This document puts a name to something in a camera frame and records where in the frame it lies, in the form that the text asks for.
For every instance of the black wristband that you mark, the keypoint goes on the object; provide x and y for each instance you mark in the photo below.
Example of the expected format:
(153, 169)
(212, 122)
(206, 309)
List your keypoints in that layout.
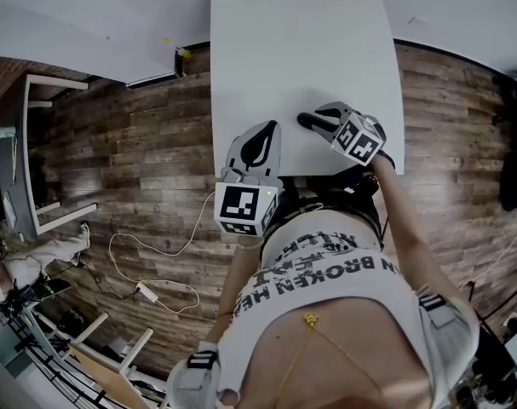
(386, 160)

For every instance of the dark purple round object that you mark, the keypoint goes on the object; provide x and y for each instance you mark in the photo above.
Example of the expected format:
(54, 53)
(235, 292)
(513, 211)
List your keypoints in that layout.
(306, 119)

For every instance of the wooden table with white legs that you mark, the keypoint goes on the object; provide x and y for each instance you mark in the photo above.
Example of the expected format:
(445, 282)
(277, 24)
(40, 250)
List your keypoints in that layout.
(109, 377)

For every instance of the grey desk with white frame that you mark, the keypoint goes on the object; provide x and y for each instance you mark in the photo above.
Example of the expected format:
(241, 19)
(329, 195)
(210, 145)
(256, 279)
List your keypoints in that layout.
(13, 168)

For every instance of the person's left forearm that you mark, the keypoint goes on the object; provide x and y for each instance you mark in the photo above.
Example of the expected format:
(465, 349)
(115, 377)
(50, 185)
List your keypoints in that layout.
(241, 279)

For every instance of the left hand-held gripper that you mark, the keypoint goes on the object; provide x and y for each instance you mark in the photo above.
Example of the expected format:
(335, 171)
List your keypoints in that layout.
(239, 205)

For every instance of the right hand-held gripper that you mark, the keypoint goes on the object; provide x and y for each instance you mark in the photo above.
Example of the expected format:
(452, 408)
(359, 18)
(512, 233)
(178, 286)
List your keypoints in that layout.
(362, 143)

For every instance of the person's right forearm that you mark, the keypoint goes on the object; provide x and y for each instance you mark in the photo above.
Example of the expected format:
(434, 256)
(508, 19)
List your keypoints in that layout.
(398, 228)

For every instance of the white printed t-shirt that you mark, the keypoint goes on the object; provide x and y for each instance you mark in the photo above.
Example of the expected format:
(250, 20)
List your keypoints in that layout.
(326, 279)

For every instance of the small white packet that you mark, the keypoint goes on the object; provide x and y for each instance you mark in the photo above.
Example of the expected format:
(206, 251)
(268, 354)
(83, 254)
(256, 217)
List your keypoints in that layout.
(3, 132)

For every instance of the dark trousers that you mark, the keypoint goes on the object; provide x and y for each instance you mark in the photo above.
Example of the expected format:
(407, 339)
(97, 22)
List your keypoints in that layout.
(347, 203)

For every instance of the white power strip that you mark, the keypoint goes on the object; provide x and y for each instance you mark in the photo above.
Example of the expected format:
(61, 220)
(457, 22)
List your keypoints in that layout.
(148, 292)

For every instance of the white table top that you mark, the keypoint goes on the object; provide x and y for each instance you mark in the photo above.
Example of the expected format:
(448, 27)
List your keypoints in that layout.
(300, 36)

